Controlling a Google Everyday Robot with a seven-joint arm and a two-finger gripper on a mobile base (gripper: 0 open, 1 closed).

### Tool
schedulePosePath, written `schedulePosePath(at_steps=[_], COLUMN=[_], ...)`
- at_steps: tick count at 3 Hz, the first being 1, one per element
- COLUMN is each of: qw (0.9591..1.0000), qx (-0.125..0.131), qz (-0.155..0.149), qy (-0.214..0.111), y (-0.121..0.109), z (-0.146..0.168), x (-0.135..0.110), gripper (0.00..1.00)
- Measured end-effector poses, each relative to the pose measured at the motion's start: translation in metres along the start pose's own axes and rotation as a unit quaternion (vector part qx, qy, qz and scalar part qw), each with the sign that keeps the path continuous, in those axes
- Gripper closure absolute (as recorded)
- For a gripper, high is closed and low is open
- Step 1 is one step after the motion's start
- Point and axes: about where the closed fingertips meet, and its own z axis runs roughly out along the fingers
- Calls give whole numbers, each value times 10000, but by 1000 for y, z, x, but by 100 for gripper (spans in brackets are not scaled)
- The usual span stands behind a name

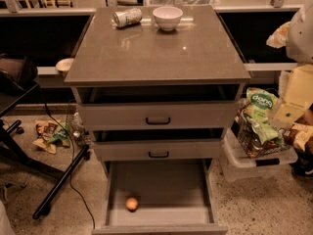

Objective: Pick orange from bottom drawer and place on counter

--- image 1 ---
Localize orange fruit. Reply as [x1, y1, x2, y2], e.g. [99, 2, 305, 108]
[125, 197, 138, 212]

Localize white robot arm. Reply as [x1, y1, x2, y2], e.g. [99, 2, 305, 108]
[286, 0, 313, 64]

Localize grey drawer cabinet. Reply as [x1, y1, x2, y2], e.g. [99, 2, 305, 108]
[64, 5, 251, 235]

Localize grey middle drawer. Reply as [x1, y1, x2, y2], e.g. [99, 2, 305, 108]
[93, 127, 224, 161]

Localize grey drawer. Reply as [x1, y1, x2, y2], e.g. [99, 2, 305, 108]
[93, 127, 224, 161]
[77, 101, 239, 130]
[92, 159, 228, 235]

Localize grey top drawer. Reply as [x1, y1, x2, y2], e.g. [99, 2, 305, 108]
[77, 101, 239, 130]

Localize grey bottom drawer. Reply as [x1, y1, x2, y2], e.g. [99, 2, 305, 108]
[92, 159, 228, 235]

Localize white ceramic bowl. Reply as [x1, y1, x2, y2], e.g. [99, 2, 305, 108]
[153, 6, 183, 31]

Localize green white soda can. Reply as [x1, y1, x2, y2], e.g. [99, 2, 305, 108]
[112, 8, 142, 28]

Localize clear plastic storage bin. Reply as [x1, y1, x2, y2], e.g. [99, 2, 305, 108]
[219, 129, 297, 182]

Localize green chip bag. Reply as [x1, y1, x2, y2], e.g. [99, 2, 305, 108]
[244, 87, 282, 145]

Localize small white side bowl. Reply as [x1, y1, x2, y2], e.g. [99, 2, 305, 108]
[56, 58, 74, 72]

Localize snack bags on floor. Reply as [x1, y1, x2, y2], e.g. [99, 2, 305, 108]
[33, 120, 70, 154]

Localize yellow cardboard box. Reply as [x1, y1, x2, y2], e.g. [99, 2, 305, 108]
[272, 64, 313, 125]

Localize brown yellow snack bag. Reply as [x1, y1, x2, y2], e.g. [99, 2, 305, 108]
[282, 123, 313, 151]

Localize left wire basket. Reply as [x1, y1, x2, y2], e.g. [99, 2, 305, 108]
[66, 100, 91, 148]

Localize wire basket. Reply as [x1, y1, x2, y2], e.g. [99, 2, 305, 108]
[66, 100, 91, 148]
[234, 98, 291, 158]

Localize right wire basket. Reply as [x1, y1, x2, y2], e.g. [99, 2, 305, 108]
[234, 98, 291, 158]

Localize black power cable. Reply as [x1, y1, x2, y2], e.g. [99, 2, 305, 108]
[37, 87, 97, 231]

